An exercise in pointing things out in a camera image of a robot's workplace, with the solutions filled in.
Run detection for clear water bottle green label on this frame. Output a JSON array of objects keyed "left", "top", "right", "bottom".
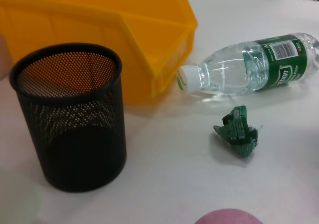
[{"left": 176, "top": 31, "right": 319, "bottom": 95}]

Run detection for yellow plastic storage bin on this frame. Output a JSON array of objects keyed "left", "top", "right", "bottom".
[{"left": 0, "top": 0, "right": 199, "bottom": 105}]

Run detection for pink peach ball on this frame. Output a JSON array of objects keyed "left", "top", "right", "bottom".
[{"left": 193, "top": 201, "right": 265, "bottom": 224}]

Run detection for black mesh pen cup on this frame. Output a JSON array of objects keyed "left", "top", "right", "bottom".
[{"left": 9, "top": 42, "right": 127, "bottom": 194}]

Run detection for green plastic wrapper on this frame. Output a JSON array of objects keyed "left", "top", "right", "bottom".
[{"left": 212, "top": 105, "right": 260, "bottom": 159}]

